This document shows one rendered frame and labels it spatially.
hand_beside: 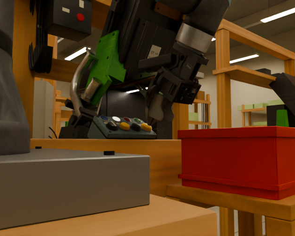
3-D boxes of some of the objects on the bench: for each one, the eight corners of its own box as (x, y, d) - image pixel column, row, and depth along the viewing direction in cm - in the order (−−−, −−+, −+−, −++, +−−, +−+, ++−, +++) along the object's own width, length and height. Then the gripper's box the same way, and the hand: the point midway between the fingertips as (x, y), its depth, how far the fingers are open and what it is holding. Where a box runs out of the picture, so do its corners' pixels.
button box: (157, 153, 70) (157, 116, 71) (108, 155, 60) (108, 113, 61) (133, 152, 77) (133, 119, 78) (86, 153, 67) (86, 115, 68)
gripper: (191, 52, 55) (150, 139, 62) (217, 61, 61) (176, 139, 68) (165, 38, 60) (130, 119, 68) (191, 47, 66) (157, 121, 74)
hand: (149, 119), depth 69 cm, fingers closed
